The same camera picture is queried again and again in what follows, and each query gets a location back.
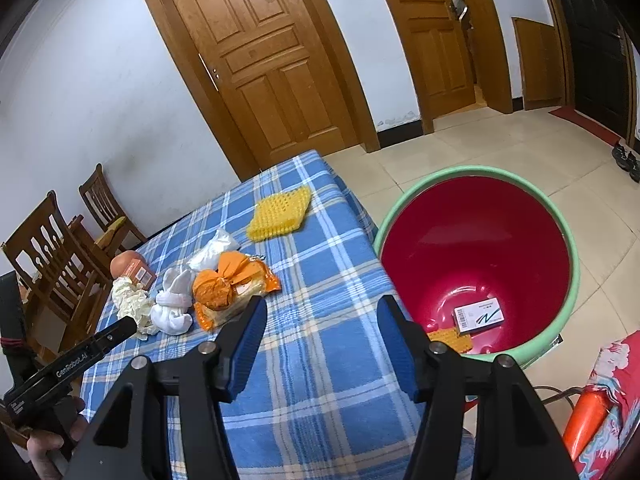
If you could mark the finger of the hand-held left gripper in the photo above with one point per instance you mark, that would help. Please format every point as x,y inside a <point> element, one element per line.
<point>120,330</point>

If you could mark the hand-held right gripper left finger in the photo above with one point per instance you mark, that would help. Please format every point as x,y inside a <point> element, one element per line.
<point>247,345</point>

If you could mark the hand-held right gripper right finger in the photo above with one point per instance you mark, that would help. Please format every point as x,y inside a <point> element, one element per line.
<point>395,350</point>

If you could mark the cream glove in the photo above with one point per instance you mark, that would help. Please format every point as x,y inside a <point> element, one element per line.
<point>127,297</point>

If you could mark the orange snack packet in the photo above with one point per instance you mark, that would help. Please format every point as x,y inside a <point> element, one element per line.
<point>215,287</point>

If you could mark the white plastic bag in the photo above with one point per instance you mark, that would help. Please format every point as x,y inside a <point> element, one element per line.
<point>212,255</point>

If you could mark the person's left hand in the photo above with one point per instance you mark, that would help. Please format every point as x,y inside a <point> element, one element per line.
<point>45,452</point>

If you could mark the white crumpled sock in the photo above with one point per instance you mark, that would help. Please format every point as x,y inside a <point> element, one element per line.
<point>172,310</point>

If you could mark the yellow foam fruit net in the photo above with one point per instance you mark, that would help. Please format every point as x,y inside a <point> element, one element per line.
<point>452,340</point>
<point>277,215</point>

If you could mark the orange cardboard box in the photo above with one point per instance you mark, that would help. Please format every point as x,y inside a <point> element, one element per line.
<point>142,275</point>

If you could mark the apple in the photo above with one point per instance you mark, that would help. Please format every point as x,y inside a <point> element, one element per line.
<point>125,262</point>

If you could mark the white flat carton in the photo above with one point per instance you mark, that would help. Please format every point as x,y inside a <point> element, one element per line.
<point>477,316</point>

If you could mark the blue plaid tablecloth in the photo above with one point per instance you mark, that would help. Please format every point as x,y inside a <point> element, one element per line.
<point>310,270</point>

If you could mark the yellow seat cushion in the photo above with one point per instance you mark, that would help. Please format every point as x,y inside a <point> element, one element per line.
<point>114,227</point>

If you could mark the wooden chair with cushion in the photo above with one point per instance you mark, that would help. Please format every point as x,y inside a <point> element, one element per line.
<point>97,195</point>

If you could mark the orange tapered plastic object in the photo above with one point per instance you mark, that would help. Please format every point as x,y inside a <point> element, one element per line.
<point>585,420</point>

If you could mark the red floral cloth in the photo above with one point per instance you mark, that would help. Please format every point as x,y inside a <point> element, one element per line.
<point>620,375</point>

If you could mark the closed wooden door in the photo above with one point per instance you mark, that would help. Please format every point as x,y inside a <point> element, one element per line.
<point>260,60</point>

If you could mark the red floor mat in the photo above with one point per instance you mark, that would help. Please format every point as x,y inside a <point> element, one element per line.
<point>585,122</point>

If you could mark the dark shoe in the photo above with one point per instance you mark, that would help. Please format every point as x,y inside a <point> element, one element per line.
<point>620,155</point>
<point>635,167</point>

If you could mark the open wooden door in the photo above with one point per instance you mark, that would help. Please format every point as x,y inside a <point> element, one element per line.
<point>430,50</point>

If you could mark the dark hanging bag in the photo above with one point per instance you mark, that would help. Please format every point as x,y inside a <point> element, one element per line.
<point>462,12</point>

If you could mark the dark door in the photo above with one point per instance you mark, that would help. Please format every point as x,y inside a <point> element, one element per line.
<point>590,45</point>

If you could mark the wooden wall panel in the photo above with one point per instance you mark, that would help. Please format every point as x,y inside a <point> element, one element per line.
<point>537,65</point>

